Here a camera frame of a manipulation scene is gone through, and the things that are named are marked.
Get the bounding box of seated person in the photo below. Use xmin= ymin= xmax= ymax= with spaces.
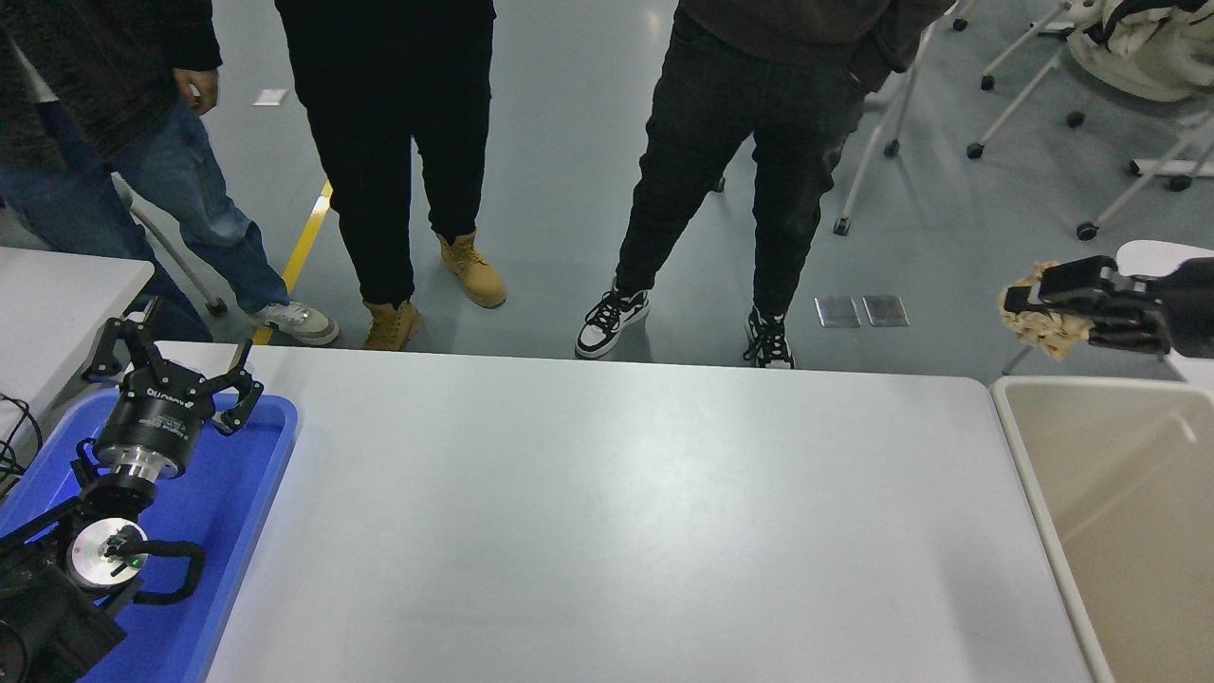
xmin=0 ymin=0 xmax=340 ymax=347

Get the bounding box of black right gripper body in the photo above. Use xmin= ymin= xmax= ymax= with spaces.
xmin=1155 ymin=257 xmax=1214 ymax=360

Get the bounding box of blue plastic tray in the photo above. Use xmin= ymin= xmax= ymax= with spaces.
xmin=0 ymin=389 xmax=300 ymax=683

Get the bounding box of white round table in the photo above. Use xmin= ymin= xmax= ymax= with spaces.
xmin=1002 ymin=239 xmax=1214 ymax=385

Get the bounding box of seated person's hand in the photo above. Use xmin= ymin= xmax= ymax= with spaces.
xmin=173 ymin=67 xmax=220 ymax=118

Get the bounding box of white rectangular side table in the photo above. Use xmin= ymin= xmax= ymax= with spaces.
xmin=0 ymin=245 xmax=156 ymax=447

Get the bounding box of large pale plastic bin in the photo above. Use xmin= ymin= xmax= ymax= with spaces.
xmin=989 ymin=376 xmax=1214 ymax=683

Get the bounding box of grey seat white frame chair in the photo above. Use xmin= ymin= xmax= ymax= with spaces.
xmin=713 ymin=0 xmax=983 ymax=238

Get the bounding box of thin black cable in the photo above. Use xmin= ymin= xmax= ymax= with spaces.
xmin=0 ymin=394 xmax=44 ymax=499

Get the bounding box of cream jacket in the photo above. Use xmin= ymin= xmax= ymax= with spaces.
xmin=1064 ymin=0 xmax=1214 ymax=102

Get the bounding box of tan paper ball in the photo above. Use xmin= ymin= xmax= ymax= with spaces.
xmin=999 ymin=261 xmax=1094 ymax=362

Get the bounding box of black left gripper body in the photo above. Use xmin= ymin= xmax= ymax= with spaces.
xmin=93 ymin=365 xmax=212 ymax=468

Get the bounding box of white frame rolling chair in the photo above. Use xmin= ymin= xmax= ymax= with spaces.
xmin=980 ymin=0 xmax=1073 ymax=91
xmin=966 ymin=43 xmax=1214 ymax=243

